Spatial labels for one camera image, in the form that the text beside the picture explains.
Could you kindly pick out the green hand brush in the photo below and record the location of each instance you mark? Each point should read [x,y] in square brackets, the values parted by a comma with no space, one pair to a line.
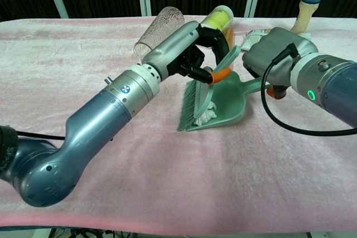
[192,104]

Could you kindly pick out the yellow tennis ball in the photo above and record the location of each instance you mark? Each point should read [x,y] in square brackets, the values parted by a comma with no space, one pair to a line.
[219,19]

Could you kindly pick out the clear textured glass tumbler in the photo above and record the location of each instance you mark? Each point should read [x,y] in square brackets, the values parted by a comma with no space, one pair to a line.
[161,29]

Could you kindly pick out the green dustpan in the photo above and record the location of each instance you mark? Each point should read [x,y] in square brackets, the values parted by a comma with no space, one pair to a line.
[231,101]

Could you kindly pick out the beige bottle with blue cap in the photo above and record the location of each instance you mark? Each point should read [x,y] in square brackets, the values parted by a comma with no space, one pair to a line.
[304,15]

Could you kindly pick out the pink table cloth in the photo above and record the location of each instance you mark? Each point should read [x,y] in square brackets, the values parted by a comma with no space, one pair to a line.
[83,43]

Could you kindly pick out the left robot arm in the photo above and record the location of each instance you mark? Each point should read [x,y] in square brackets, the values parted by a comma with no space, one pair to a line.
[92,126]

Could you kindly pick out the white green snack packet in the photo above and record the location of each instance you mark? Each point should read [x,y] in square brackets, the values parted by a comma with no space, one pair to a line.
[253,38]

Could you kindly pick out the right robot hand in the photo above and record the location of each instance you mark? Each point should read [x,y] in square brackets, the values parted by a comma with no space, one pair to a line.
[276,51]

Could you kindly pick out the white paper ball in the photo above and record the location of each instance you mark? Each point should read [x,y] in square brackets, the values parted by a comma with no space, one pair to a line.
[205,118]
[212,106]

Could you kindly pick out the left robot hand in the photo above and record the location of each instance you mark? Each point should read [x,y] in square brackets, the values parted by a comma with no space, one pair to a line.
[173,51]

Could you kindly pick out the clear tennis ball tube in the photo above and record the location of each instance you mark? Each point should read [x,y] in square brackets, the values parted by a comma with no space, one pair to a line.
[220,16]

